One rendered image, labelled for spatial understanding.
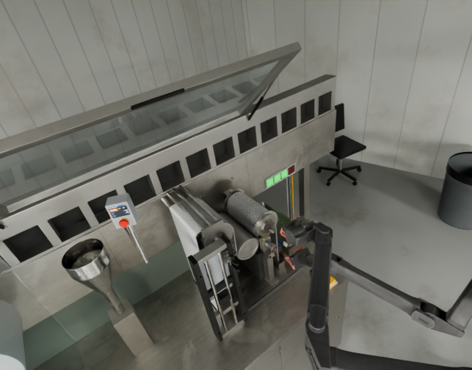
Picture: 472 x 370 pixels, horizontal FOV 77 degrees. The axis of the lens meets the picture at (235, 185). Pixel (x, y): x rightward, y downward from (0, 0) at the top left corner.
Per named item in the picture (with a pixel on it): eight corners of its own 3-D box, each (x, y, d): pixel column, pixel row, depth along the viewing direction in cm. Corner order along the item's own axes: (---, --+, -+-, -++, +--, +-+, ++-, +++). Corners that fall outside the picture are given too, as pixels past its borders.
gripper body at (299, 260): (310, 258, 143) (320, 260, 136) (294, 269, 139) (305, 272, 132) (305, 246, 142) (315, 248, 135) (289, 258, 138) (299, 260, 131)
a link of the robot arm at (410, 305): (440, 305, 109) (437, 319, 100) (432, 317, 111) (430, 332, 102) (330, 249, 132) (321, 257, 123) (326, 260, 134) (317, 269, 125)
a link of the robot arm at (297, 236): (329, 247, 108) (332, 229, 104) (305, 260, 104) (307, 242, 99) (307, 230, 118) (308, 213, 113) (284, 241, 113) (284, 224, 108)
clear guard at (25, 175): (-79, 179, 60) (-79, 177, 60) (6, 210, 106) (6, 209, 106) (291, 51, 104) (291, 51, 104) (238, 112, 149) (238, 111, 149)
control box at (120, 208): (115, 233, 96) (103, 209, 90) (118, 219, 101) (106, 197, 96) (136, 227, 97) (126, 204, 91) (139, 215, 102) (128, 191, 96)
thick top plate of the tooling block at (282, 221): (289, 257, 158) (288, 249, 155) (244, 220, 186) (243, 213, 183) (310, 241, 165) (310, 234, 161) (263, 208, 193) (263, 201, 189)
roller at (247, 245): (241, 264, 141) (237, 247, 134) (212, 236, 159) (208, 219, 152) (260, 251, 146) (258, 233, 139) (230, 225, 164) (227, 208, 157)
